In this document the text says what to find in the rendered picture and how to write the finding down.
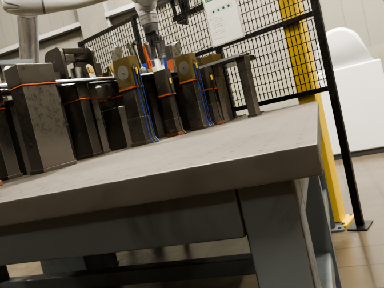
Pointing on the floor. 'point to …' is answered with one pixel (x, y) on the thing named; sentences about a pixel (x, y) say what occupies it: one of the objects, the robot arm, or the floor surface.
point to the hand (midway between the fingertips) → (159, 66)
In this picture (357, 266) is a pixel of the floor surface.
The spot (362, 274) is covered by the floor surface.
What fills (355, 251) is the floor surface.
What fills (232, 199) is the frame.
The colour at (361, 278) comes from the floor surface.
